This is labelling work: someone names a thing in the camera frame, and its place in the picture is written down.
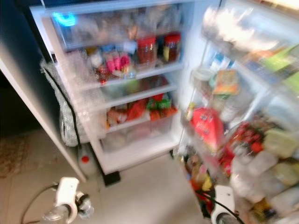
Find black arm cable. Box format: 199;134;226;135
195;189;247;224
21;184;59;224

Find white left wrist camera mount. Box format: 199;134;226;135
56;177;80;208

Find brown patterned rug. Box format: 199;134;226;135
0;135;31;180

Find green red snack packet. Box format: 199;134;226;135
147;93;178;119

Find white open fridge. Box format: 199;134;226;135
29;0;220;175

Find white bottle red cap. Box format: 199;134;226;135
77;144;93;177

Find black fridge foot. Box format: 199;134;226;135
101;171;121;186

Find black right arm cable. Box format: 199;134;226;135
195;189;247;224

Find red raisin bag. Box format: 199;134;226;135
189;106;225;154

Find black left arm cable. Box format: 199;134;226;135
21;184;59;224

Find clear fridge drawer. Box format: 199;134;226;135
51;5;183;49

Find white fridge door with bins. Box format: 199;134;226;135
175;0;299;224

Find white cabinet side panel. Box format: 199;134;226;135
0;58;88;182

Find black cable on bubble wrap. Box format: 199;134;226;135
44;65;81;146

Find clear bubble wrap sheet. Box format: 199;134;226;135
44;61;89;146

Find yellow orange carton box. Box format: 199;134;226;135
213;69;240;95

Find clear bottle white cap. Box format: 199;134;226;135
78;193;94;220

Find white lid clear jar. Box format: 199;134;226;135
194;67;214;91

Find red lid jar reddish contents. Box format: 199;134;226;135
136;36;157;66

